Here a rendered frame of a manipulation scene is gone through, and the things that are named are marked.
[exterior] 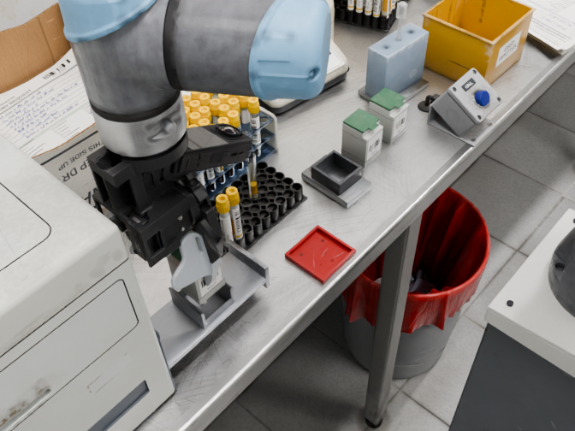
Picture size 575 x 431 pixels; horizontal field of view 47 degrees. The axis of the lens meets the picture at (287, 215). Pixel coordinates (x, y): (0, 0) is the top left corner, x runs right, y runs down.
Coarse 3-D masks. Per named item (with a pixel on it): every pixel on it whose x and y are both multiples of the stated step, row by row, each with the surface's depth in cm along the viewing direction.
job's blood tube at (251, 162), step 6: (252, 156) 87; (246, 162) 88; (252, 162) 87; (246, 168) 89; (252, 168) 88; (252, 174) 89; (252, 180) 90; (252, 186) 91; (252, 192) 92; (252, 198) 93
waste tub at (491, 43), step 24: (456, 0) 115; (480, 0) 115; (504, 0) 112; (432, 24) 109; (456, 24) 119; (480, 24) 118; (504, 24) 114; (528, 24) 110; (432, 48) 112; (456, 48) 108; (480, 48) 105; (504, 48) 107; (456, 72) 111; (480, 72) 108; (504, 72) 113
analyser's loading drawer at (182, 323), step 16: (224, 256) 84; (240, 256) 83; (224, 272) 82; (240, 272) 82; (256, 272) 82; (224, 288) 78; (240, 288) 81; (256, 288) 81; (176, 304) 79; (192, 304) 76; (208, 304) 79; (224, 304) 78; (160, 320) 78; (176, 320) 78; (192, 320) 78; (208, 320) 76; (160, 336) 76; (176, 336) 76; (192, 336) 76; (176, 352) 75
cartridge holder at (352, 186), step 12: (324, 156) 96; (336, 156) 97; (312, 168) 95; (324, 168) 97; (336, 168) 98; (348, 168) 96; (360, 168) 94; (312, 180) 96; (324, 180) 94; (336, 180) 93; (348, 180) 94; (360, 180) 96; (324, 192) 96; (336, 192) 94; (348, 192) 94; (360, 192) 94; (348, 204) 94
